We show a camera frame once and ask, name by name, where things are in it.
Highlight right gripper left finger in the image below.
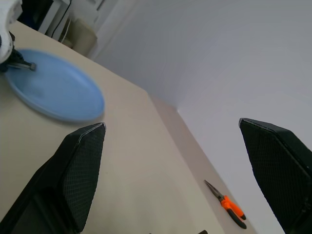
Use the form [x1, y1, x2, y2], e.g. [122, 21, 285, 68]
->
[0, 122, 106, 234]

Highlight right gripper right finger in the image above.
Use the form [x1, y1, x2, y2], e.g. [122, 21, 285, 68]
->
[238, 118, 312, 234]

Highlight blue plate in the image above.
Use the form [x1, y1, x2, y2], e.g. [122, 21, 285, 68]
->
[4, 48, 106, 123]

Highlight white shelf unit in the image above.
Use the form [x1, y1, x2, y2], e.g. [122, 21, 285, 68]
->
[38, 0, 72, 39]

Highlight beige box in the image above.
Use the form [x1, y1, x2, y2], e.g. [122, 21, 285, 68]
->
[65, 18, 98, 59]

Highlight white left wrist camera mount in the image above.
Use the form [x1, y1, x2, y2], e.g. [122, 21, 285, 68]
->
[0, 0, 23, 64]

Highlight orange-handled long-nose pliers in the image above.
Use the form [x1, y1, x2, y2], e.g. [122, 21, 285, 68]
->
[203, 179, 247, 230]

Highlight black cable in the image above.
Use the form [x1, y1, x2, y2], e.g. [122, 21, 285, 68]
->
[51, 0, 73, 39]

